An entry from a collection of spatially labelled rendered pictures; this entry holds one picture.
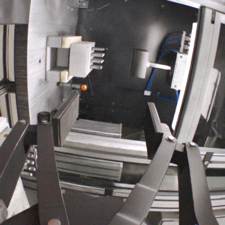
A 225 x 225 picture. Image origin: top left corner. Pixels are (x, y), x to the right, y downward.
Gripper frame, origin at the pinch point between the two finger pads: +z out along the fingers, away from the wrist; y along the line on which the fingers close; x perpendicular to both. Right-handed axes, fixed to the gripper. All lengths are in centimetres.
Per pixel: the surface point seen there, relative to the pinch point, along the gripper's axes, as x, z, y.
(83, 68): -2.0, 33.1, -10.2
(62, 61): -1.8, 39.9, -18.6
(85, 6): 20, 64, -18
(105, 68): -8, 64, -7
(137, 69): -1.8, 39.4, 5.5
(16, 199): -34.0, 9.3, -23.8
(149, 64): 0.1, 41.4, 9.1
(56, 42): 4.9, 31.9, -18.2
